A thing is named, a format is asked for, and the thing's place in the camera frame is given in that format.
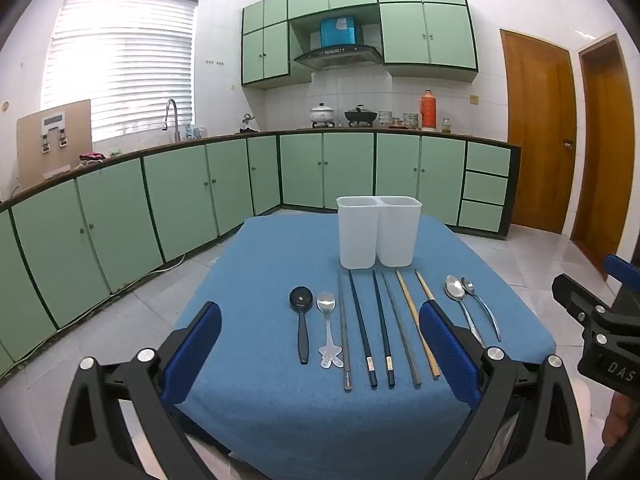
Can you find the small silver spoon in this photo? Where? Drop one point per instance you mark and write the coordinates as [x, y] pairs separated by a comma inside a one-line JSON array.
[[468, 286]]

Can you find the glass jar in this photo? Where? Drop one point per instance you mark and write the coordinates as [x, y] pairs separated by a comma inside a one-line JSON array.
[[446, 125]]

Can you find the white garment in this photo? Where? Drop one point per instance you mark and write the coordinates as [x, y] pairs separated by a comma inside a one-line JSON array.
[[581, 400]]

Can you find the grey metal chopstick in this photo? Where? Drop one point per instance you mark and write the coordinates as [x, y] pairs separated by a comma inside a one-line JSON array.
[[344, 330], [400, 327]]

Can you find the cardboard box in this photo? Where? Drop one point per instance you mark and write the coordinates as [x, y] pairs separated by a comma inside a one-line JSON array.
[[30, 145]]

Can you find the orange thermos flask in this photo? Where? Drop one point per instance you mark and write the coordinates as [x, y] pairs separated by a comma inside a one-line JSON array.
[[428, 110]]

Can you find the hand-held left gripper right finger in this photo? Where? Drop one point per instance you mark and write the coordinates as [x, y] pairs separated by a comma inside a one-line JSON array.
[[445, 350]]

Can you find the black range hood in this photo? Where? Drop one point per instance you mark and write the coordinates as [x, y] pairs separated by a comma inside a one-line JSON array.
[[335, 55]]

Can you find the blue box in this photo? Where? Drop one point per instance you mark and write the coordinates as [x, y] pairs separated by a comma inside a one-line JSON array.
[[340, 32]]

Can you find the green drawer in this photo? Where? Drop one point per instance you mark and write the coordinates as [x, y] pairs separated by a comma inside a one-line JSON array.
[[485, 188], [487, 159], [481, 216]]

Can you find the black spoon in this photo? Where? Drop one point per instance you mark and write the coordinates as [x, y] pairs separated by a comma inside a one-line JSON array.
[[301, 297]]

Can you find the white window blind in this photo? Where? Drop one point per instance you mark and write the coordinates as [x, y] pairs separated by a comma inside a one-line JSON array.
[[125, 60]]

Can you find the person's right hand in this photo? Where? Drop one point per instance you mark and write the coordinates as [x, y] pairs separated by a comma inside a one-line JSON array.
[[617, 420]]

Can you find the plain wooden door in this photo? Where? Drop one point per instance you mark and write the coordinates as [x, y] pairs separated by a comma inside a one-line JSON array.
[[607, 160]]

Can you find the metal kitchen faucet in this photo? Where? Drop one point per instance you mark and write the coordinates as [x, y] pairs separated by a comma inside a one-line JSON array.
[[172, 102]]

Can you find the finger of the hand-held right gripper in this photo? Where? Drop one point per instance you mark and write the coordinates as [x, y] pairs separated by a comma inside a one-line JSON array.
[[570, 292], [617, 264]]

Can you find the metal kettle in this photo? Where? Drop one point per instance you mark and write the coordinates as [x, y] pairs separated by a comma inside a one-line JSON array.
[[247, 121]]

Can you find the wooden chopstick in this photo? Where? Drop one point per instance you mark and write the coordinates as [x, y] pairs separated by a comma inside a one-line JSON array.
[[424, 285], [413, 315]]

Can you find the green wall cabinets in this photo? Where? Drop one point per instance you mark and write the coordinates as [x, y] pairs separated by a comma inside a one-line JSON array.
[[425, 35]]

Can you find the dark blue chopstick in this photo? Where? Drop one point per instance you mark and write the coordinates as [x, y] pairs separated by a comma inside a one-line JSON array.
[[382, 327], [361, 330]]

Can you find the red cloth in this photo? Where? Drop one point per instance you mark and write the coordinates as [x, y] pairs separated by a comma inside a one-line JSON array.
[[92, 156]]

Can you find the stack of bowls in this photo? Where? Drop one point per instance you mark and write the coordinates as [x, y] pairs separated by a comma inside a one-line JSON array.
[[385, 119]]

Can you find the blue table cloth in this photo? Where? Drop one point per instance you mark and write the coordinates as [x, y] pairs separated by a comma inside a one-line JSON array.
[[280, 260]]

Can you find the black wok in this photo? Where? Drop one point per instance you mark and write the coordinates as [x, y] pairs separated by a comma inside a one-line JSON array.
[[360, 116]]

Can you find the white cooking pot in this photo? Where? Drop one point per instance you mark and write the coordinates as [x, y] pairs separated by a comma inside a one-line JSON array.
[[321, 112]]

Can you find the white two-compartment utensil holder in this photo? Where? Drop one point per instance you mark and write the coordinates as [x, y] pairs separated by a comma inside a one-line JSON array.
[[357, 235]]

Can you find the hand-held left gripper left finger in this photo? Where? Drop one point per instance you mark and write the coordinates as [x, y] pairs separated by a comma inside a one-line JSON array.
[[200, 345]]

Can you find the large silver spoon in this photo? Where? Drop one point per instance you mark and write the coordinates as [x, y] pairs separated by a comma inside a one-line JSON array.
[[454, 287]]

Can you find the green base cabinets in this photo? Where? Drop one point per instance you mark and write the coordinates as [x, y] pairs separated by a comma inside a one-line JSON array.
[[115, 220]]

